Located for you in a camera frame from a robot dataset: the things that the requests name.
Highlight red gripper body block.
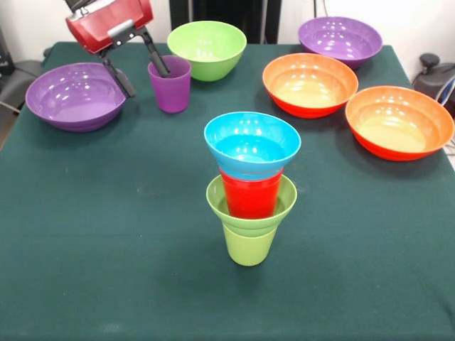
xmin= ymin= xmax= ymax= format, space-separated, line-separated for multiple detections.
xmin=65 ymin=0 xmax=154 ymax=55

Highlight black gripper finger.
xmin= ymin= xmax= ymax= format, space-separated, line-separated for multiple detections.
xmin=139 ymin=29 xmax=171 ymax=77
xmin=98 ymin=48 xmax=137 ymax=99

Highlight small blue plastic bowl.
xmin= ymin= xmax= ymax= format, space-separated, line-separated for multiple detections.
xmin=203 ymin=111 xmax=302 ymax=181

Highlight red plastic cup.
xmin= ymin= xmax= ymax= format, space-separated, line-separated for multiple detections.
xmin=219 ymin=167 xmax=284 ymax=220

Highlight small green plastic bowl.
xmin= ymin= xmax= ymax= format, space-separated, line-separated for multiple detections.
xmin=205 ymin=174 xmax=299 ymax=239

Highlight green plastic cup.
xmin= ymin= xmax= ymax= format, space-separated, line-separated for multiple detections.
xmin=222 ymin=222 xmax=278 ymax=267

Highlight purple plastic cup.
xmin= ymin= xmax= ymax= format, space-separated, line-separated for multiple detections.
xmin=147 ymin=55 xmax=193 ymax=114

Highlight large purple plastic bowl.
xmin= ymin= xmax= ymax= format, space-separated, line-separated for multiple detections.
xmin=297 ymin=16 xmax=383 ymax=70
xmin=24 ymin=62 xmax=131 ymax=133

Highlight large green plastic bowl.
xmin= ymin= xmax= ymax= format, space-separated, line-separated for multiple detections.
xmin=166 ymin=20 xmax=247 ymax=82

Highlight large orange plastic bowl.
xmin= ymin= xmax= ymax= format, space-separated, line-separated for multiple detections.
xmin=262 ymin=53 xmax=359 ymax=119
xmin=344 ymin=85 xmax=455 ymax=162

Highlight dark green table cloth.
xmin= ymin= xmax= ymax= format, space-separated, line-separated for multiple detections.
xmin=0 ymin=41 xmax=455 ymax=341

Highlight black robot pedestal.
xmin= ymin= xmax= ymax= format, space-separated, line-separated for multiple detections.
xmin=169 ymin=0 xmax=284 ymax=45

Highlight black wall cables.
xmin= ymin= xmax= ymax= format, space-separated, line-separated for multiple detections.
xmin=312 ymin=0 xmax=330 ymax=18

